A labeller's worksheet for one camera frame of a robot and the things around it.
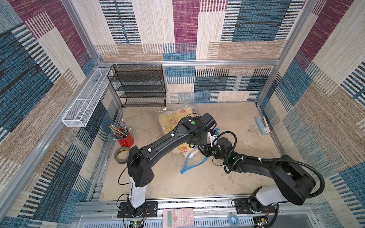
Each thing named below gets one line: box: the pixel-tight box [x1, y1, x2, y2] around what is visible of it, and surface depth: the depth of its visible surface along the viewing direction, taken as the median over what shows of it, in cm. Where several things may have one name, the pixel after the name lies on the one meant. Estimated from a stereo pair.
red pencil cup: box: [117, 132, 135, 148], surface depth 96 cm
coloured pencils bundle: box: [107, 118, 132, 141], surface depth 93 cm
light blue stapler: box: [255, 116, 270, 136], surface depth 106 cm
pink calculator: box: [162, 208, 195, 228], surface depth 71 cm
